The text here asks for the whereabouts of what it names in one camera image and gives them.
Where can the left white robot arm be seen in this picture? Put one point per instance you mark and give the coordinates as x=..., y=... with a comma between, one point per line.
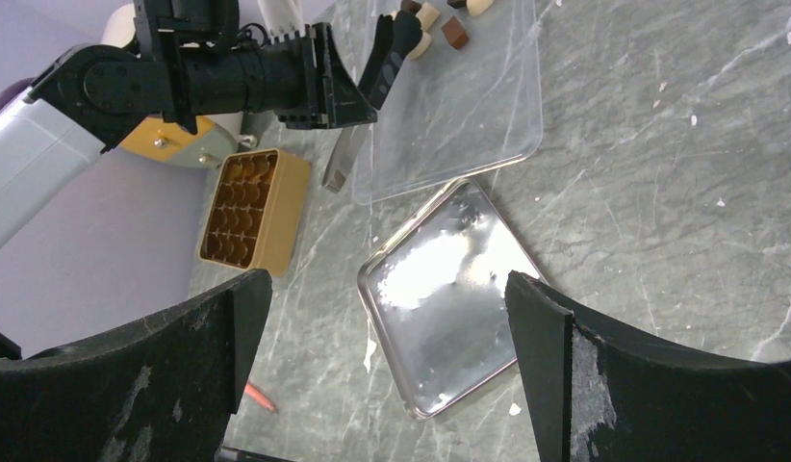
x=80, y=107

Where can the red pen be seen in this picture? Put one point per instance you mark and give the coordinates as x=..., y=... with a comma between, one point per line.
x=260, y=398

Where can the black metal tongs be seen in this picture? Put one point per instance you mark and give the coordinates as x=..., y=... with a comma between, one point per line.
x=395, y=37

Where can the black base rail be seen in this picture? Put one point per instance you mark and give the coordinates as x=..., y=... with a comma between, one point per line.
x=227, y=454

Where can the clear plastic tray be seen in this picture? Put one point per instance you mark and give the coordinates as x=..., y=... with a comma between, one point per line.
x=454, y=113

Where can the white oval chocolate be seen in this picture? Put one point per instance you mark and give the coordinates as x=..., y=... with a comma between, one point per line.
x=421, y=47

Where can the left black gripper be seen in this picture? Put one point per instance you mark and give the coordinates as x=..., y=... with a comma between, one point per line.
x=195, y=58

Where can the brown square chocolate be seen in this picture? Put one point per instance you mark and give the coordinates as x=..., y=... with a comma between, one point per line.
x=455, y=33

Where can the gold chocolate box tray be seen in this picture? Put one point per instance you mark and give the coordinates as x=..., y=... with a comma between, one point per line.
x=255, y=212

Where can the square silver metal lid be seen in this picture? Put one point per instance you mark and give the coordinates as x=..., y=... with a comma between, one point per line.
x=434, y=295

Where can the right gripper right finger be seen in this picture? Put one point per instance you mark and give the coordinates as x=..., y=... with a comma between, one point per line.
x=598, y=389

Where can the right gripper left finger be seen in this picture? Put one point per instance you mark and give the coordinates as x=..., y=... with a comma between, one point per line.
x=160, y=388

